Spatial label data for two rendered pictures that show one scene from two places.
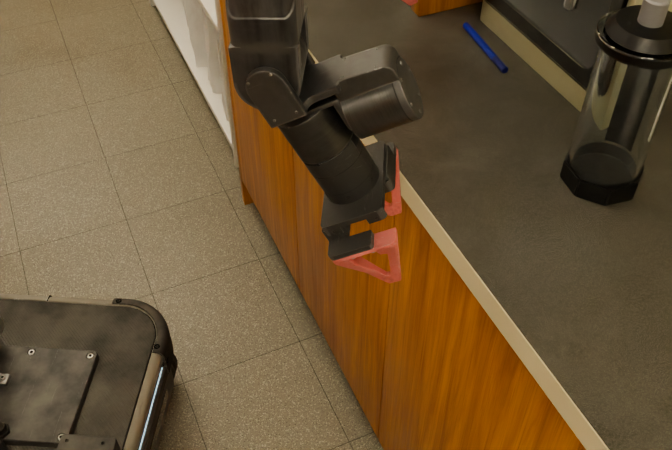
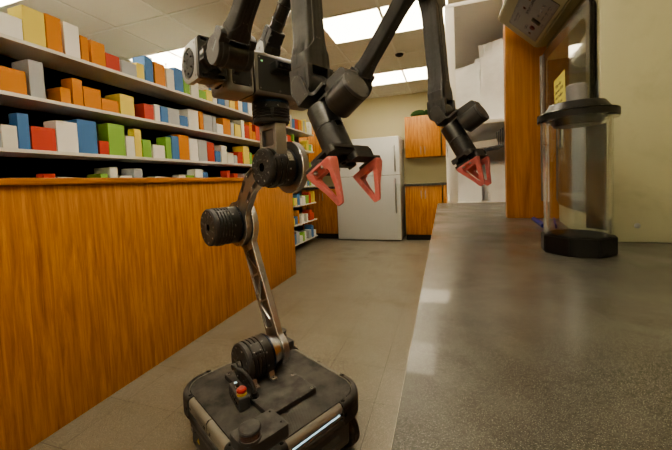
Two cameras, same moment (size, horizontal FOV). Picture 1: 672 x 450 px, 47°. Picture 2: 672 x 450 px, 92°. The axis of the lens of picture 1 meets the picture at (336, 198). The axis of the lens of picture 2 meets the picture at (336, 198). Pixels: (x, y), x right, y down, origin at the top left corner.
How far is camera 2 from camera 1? 71 cm
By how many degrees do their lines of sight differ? 55
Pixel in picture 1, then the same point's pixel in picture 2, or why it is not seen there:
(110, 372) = (314, 400)
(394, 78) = (343, 72)
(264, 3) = (299, 47)
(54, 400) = (282, 396)
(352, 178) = (329, 138)
